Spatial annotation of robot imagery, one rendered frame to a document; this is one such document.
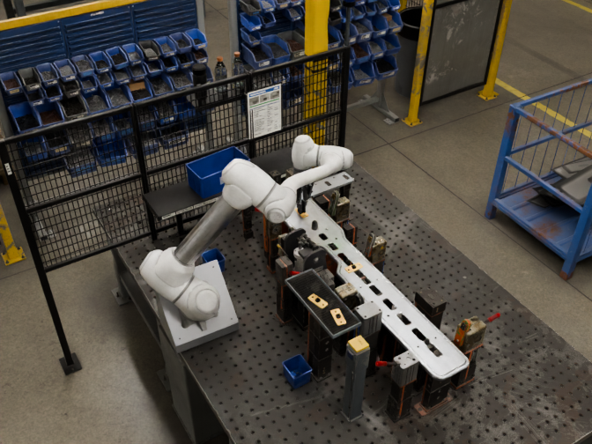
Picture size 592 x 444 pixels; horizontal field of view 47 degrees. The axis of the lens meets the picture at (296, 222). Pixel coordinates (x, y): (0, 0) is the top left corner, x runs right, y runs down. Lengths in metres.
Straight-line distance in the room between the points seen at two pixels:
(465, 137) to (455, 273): 2.61
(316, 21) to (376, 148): 2.31
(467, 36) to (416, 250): 2.91
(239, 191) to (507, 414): 1.50
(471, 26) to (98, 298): 3.82
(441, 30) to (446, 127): 0.85
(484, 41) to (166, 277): 4.25
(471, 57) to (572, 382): 3.75
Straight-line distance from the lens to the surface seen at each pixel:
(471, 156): 5.94
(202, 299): 3.00
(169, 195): 3.66
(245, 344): 3.30
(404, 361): 2.80
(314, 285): 2.91
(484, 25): 6.41
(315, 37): 3.81
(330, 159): 3.19
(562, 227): 5.11
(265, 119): 3.81
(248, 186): 2.71
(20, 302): 4.77
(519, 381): 3.32
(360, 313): 2.88
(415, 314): 3.06
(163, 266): 3.00
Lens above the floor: 3.21
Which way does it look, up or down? 39 degrees down
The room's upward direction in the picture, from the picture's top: straight up
